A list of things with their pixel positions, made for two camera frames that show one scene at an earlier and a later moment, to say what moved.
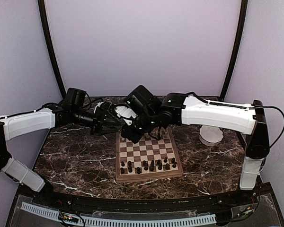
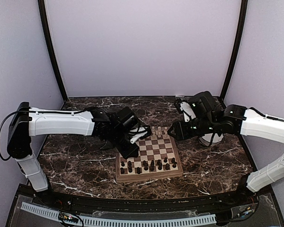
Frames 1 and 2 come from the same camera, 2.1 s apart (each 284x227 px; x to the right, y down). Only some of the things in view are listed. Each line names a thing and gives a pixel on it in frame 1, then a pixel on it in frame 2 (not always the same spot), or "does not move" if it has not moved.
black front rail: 166,204 does not move
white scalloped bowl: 210,135 does not move
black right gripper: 134,136 -> 181,133
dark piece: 130,169 does not move
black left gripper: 98,121 -> 133,152
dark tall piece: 152,166 does not move
